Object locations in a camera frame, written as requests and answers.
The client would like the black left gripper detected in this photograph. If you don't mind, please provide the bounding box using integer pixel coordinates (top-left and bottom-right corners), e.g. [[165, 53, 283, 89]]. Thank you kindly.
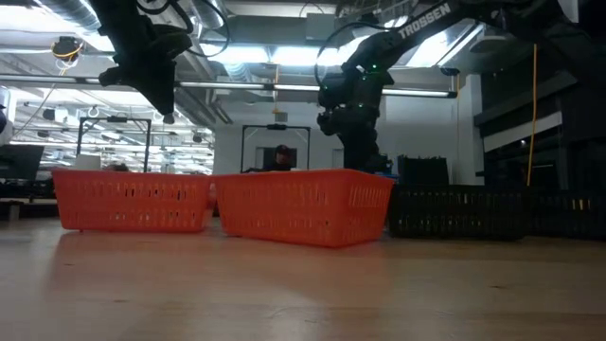
[[98, 23, 193, 115]]

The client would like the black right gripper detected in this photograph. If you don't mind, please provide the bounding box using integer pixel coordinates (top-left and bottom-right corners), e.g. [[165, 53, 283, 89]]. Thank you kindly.
[[317, 106, 383, 171]]

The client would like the orange plastic basket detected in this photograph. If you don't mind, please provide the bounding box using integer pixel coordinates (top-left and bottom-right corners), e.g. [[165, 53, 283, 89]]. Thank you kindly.
[[211, 169, 395, 249], [51, 169, 213, 233]]

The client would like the black plastic basket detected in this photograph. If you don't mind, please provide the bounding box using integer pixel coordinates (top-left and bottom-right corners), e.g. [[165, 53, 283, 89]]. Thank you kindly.
[[386, 184, 532, 241], [527, 188, 606, 240]]

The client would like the black cabinet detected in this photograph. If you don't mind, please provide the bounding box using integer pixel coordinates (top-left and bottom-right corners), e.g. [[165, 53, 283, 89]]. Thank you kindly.
[[397, 155, 450, 187]]

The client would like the long ceiling light bar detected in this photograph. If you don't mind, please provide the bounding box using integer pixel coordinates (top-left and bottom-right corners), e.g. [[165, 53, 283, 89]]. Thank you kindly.
[[0, 73, 458, 99]]

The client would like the person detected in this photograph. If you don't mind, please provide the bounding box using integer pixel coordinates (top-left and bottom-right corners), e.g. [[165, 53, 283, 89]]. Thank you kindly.
[[243, 144, 299, 173]]

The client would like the white box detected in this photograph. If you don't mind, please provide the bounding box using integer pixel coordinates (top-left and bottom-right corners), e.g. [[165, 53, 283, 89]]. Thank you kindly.
[[73, 153, 102, 171]]

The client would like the black computer monitor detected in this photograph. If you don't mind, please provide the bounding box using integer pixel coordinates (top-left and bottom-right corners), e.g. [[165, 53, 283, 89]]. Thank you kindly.
[[0, 144, 45, 181]]

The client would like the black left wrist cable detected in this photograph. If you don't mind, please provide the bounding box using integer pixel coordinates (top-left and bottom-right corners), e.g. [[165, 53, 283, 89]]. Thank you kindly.
[[136, 0, 232, 59]]

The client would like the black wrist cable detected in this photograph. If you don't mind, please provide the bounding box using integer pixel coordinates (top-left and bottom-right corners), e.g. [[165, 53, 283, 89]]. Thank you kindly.
[[136, 0, 232, 59], [313, 21, 365, 91]]

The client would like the black yellow cable reel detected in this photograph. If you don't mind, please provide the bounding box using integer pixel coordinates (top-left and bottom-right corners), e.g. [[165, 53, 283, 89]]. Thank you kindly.
[[50, 35, 85, 62]]

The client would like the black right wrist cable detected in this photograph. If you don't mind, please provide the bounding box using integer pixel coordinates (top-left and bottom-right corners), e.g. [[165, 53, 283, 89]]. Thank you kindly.
[[313, 21, 365, 91]]

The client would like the yellow hanging cord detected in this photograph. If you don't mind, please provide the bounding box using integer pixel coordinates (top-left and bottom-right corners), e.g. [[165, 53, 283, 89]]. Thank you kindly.
[[525, 44, 539, 188]]

